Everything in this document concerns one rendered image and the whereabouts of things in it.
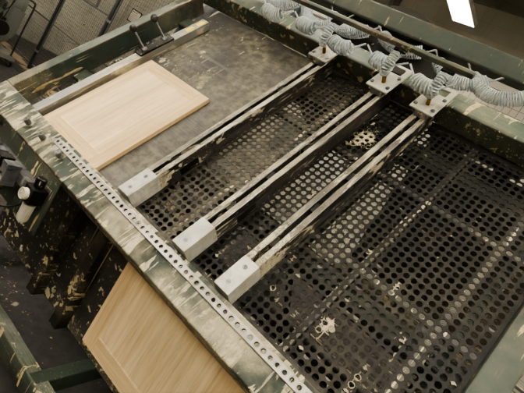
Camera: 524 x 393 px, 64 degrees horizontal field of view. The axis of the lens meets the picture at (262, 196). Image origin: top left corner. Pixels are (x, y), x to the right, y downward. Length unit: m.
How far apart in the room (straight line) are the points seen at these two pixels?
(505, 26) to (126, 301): 6.00
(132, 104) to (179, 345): 1.02
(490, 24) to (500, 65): 4.59
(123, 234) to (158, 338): 0.43
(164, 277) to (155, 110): 0.83
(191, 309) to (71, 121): 1.05
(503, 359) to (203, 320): 0.78
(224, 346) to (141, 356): 0.59
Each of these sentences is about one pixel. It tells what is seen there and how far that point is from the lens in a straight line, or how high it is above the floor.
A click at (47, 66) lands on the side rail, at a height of 1.05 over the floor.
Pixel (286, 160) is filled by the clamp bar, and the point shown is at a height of 1.31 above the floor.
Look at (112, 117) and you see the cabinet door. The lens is 1.91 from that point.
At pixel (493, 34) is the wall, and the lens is 6.73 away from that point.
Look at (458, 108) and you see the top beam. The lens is 1.78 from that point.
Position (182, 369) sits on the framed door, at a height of 0.52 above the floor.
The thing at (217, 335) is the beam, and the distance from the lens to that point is 1.20.
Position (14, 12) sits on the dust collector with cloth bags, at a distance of 7.39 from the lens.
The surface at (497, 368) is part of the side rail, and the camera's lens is 1.28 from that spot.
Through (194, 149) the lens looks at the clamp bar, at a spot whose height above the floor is 1.16.
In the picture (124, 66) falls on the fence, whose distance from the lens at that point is 2.16.
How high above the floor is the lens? 1.41
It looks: 10 degrees down
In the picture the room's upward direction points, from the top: 33 degrees clockwise
